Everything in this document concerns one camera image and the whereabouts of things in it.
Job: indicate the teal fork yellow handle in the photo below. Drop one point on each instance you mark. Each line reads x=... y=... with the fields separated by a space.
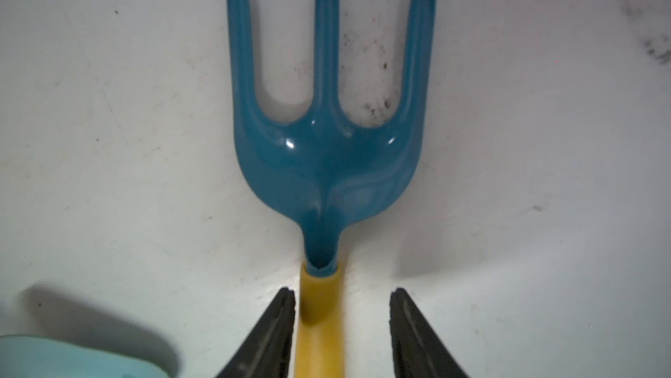
x=324 y=172

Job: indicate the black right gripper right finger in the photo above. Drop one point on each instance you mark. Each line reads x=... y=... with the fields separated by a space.
x=417 y=350

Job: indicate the light blue trowel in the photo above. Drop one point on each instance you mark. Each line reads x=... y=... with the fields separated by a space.
x=32 y=356

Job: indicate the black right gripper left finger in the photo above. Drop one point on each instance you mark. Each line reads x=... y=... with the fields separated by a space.
x=266 y=351

